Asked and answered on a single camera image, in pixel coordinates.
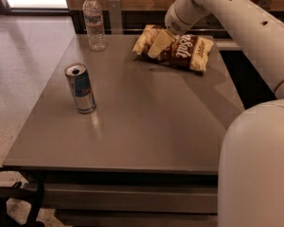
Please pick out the right metal wall bracket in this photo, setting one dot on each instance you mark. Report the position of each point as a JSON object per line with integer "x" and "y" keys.
{"x": 264, "y": 4}

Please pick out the clear plastic water bottle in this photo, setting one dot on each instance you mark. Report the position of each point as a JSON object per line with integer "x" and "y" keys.
{"x": 93, "y": 18}

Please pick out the grey metal table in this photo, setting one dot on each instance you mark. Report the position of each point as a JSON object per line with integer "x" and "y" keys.
{"x": 146, "y": 156}

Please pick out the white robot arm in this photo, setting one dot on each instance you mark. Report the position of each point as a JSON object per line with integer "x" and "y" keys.
{"x": 251, "y": 167}

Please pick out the silver blue energy drink can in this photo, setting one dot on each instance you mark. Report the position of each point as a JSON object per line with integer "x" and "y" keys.
{"x": 80, "y": 86}

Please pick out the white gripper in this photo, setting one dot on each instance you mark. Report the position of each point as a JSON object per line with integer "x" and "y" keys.
{"x": 173, "y": 22}

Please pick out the brown yellow chip bag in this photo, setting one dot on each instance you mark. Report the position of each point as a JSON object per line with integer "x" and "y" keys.
{"x": 188, "y": 51}

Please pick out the black chair frame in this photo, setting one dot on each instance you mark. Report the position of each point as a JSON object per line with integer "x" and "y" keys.
{"x": 34, "y": 198}

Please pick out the left metal wall bracket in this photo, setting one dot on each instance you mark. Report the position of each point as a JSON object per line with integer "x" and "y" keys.
{"x": 115, "y": 16}

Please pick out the metal wall bracket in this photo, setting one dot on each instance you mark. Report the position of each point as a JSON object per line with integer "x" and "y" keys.
{"x": 264, "y": 4}
{"x": 115, "y": 16}

